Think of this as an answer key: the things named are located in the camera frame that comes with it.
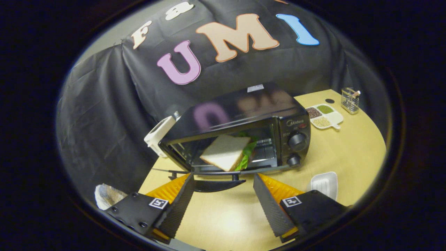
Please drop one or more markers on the small white rectangular dish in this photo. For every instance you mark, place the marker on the small white rectangular dish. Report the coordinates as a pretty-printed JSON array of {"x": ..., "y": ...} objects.
[{"x": 325, "y": 184}]

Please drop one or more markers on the white divided seasoning dish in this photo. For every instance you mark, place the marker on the white divided seasoning dish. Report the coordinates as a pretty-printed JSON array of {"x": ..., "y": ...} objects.
[{"x": 329, "y": 118}]

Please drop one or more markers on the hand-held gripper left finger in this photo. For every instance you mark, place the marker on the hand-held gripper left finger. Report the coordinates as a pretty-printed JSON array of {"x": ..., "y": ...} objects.
[{"x": 181, "y": 204}]

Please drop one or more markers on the black backdrop cloth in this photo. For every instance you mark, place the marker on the black backdrop cloth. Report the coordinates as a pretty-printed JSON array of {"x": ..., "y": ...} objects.
[{"x": 104, "y": 115}]

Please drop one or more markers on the white bread lettuce sandwich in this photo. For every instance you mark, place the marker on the white bread lettuce sandwich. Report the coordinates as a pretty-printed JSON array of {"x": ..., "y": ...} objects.
[{"x": 224, "y": 151}]

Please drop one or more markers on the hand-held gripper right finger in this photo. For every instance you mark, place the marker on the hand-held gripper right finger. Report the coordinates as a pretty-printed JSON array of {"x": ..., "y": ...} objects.
[{"x": 270, "y": 207}]

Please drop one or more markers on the crumpled silvery plastic bag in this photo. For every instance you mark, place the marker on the crumpled silvery plastic bag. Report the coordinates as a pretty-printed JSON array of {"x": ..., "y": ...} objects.
[{"x": 108, "y": 197}]

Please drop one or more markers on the white plastic power strip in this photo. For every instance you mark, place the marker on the white plastic power strip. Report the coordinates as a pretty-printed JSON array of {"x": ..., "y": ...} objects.
[{"x": 158, "y": 134}]

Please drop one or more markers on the clear glass utensil holder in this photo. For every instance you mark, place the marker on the clear glass utensil holder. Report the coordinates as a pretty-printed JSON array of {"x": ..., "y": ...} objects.
[{"x": 350, "y": 101}]

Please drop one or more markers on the black toaster oven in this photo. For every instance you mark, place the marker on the black toaster oven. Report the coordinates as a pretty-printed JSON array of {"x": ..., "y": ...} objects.
[{"x": 244, "y": 104}]

